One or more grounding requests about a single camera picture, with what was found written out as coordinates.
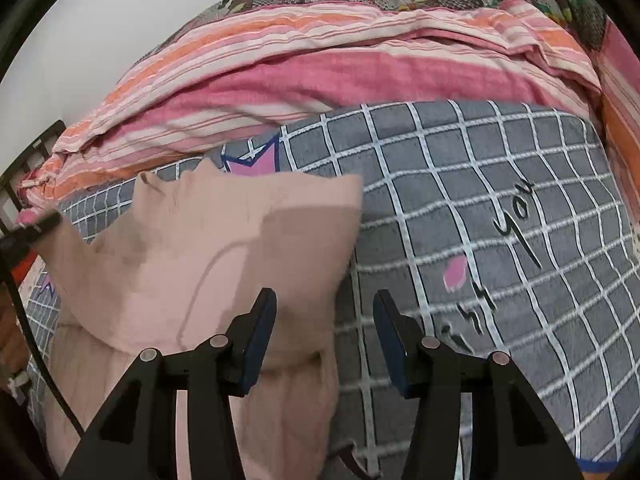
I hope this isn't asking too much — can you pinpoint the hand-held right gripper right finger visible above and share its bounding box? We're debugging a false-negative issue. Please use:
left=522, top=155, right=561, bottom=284
left=372, top=289, right=586, bottom=480

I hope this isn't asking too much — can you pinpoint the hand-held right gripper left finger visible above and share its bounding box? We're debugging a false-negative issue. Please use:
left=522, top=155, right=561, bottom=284
left=60, top=287, right=278, bottom=480

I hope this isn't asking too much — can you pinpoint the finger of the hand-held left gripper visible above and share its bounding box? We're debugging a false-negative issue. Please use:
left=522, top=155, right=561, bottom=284
left=0, top=212, right=63, bottom=261

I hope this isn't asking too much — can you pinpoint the beige pink knit garment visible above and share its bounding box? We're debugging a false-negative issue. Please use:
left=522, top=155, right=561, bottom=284
left=37, top=160, right=363, bottom=480

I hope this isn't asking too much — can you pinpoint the dark slatted headboard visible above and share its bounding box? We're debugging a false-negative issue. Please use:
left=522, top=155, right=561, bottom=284
left=0, top=120, right=68, bottom=241

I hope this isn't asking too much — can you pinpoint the grey checked star-print blanket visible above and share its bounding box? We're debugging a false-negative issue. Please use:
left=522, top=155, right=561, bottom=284
left=20, top=100, right=640, bottom=480

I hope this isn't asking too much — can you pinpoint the pink orange striped quilt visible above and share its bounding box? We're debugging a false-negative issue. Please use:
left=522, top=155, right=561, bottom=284
left=15, top=0, right=640, bottom=226

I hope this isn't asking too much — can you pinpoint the black cable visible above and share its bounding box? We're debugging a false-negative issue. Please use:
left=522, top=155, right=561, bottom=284
left=0, top=255, right=86, bottom=436

